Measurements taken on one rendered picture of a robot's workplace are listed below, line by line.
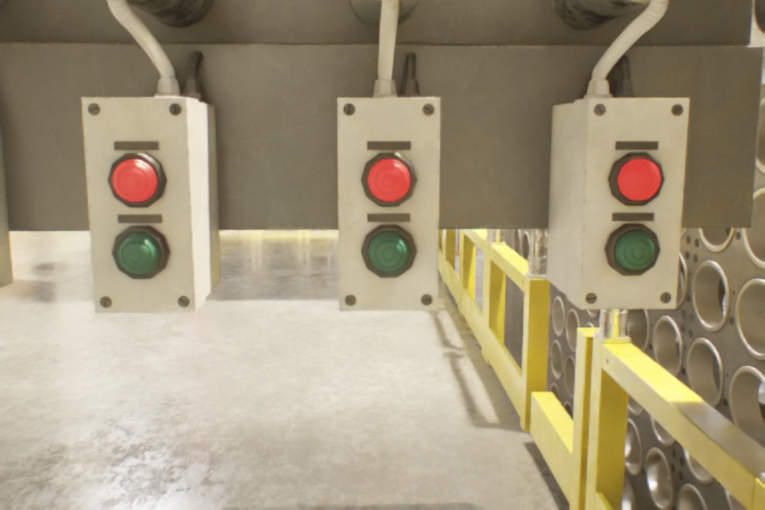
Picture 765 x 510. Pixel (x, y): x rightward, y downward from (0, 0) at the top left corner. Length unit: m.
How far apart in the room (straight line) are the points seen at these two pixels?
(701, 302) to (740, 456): 1.85
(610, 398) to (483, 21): 0.79
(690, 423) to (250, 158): 0.63
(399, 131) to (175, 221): 0.17
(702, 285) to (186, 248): 2.36
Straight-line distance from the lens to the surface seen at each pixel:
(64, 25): 0.62
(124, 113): 0.47
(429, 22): 0.57
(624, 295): 0.50
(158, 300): 0.48
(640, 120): 0.48
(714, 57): 0.61
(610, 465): 1.26
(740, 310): 2.43
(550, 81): 0.56
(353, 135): 0.44
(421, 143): 0.45
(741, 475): 0.83
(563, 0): 0.57
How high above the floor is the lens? 0.74
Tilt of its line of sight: 8 degrees down
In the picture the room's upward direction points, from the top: straight up
